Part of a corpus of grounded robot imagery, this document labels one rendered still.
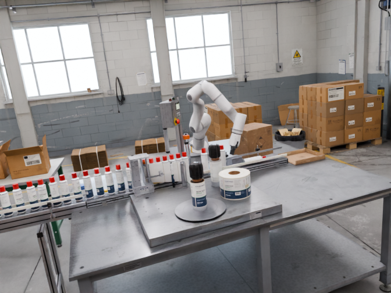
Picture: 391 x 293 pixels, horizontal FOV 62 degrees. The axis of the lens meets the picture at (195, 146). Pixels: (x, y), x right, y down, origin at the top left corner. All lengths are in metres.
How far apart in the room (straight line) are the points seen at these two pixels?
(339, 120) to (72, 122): 5.60
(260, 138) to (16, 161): 2.42
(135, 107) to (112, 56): 1.25
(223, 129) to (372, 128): 2.60
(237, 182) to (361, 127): 4.50
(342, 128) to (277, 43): 3.30
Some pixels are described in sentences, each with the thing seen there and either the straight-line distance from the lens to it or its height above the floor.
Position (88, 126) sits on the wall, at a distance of 7.91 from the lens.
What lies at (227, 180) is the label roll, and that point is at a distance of 2.02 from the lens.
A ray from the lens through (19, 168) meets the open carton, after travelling 3.74.
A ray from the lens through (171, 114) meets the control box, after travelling 2.39.
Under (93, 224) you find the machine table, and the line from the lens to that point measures 2.15.
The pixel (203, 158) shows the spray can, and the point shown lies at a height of 1.01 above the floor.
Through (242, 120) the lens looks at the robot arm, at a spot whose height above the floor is 1.27.
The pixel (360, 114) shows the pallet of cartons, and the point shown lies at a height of 0.61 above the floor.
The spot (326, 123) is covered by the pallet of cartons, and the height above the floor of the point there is 0.55.
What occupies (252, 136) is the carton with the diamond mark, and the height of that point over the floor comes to 1.06.
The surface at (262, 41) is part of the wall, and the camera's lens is 8.43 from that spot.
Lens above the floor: 1.72
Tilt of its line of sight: 14 degrees down
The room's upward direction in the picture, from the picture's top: 6 degrees counter-clockwise
